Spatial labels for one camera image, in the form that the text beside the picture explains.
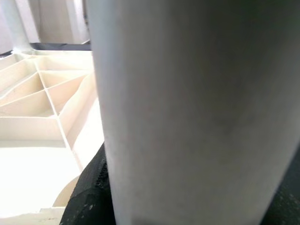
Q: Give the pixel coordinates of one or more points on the black tablecloth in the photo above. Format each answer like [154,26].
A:
[61,46]

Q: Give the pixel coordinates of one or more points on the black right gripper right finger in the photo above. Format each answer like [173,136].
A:
[286,199]

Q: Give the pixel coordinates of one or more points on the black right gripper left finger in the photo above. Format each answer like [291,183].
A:
[86,194]

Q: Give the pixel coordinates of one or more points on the white plastic table top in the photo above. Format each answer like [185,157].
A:
[35,140]

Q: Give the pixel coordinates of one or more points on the white plastic table leg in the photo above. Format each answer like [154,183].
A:
[17,23]
[187,105]

